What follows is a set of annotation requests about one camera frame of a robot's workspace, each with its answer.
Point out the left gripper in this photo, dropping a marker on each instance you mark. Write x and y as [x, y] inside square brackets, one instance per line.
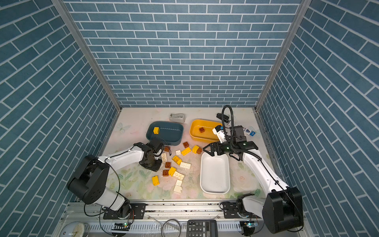
[157, 167]

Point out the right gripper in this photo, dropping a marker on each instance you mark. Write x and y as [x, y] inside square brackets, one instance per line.
[217, 144]

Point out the cream 2x4 lego brick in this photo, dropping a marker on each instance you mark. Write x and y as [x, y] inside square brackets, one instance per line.
[164, 157]

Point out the yellow lego brick front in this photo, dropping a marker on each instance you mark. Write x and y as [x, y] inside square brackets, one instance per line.
[155, 180]

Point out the yellow square lego brick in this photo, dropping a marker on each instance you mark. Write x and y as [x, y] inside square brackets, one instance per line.
[156, 130]

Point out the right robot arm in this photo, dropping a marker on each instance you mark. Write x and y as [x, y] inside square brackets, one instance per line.
[282, 208]

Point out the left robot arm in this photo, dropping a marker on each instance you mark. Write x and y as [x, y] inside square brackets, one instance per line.
[89, 180]

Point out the yellow brown stacked lego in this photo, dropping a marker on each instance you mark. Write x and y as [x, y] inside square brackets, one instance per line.
[197, 150]

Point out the yellow plastic bin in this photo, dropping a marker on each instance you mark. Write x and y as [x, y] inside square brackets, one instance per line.
[208, 136]

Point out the white plastic bin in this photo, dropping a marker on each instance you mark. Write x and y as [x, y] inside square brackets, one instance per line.
[215, 174]

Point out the yellow lego brick centre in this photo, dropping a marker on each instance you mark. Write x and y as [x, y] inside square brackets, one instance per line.
[172, 170]

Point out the yellow 2x4 lego brick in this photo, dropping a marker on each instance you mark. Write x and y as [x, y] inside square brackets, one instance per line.
[186, 151]

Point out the yellow curved lego brick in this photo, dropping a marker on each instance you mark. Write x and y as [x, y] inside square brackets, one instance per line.
[177, 160]

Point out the white 2x4 lego brick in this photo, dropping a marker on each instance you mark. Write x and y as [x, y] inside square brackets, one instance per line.
[185, 165]

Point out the black stapler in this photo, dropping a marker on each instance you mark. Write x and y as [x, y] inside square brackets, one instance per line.
[224, 118]

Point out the dark teal plastic bin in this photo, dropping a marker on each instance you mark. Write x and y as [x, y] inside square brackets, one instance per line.
[169, 132]

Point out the cream lego brick front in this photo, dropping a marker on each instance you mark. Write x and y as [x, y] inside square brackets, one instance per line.
[178, 187]

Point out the grey tape dispenser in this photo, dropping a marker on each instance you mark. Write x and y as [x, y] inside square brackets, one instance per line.
[178, 118]

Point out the black calculator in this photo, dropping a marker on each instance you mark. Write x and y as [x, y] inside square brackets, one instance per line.
[202, 228]

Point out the white round clock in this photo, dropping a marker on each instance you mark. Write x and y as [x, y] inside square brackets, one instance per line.
[75, 229]

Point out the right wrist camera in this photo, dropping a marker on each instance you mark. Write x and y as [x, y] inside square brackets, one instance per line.
[219, 132]

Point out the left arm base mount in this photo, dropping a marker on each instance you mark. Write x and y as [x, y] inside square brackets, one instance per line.
[130, 211]

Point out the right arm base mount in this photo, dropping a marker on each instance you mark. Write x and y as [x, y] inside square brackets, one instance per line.
[231, 210]

